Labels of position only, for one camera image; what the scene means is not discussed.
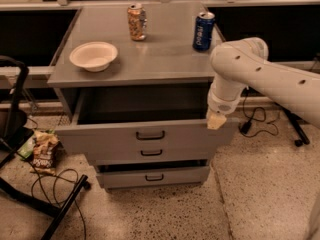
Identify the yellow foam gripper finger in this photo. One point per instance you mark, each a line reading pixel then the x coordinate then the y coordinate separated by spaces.
pixel 215 120

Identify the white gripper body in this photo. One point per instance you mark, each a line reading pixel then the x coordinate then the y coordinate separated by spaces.
pixel 221 106

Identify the grey top drawer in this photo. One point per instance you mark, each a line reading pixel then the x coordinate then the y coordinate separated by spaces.
pixel 128 118

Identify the grey drawer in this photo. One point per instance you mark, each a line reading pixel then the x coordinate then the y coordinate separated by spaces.
pixel 156 177
pixel 146 156
pixel 128 118

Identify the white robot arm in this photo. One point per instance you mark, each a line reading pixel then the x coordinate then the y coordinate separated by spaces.
pixel 270 187

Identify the grey drawer cabinet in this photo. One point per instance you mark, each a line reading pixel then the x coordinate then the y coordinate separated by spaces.
pixel 166 56

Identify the grey bottom drawer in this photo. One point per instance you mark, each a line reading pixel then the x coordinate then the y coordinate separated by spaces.
pixel 156 177

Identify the grey middle drawer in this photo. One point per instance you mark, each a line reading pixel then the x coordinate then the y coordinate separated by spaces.
pixel 146 156

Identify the blue pepsi can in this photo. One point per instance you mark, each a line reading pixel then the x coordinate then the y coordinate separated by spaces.
pixel 204 24

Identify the orange patterned drink can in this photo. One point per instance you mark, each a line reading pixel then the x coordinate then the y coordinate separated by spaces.
pixel 137 21

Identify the white paper bowl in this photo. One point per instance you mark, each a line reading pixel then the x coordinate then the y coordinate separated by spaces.
pixel 93 56

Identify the brown chip bag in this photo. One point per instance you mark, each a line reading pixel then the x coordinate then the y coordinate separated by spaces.
pixel 44 166

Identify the green snack bag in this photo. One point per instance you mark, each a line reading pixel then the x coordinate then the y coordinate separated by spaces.
pixel 27 147

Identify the black metal stand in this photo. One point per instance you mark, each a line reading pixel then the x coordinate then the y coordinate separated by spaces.
pixel 13 136

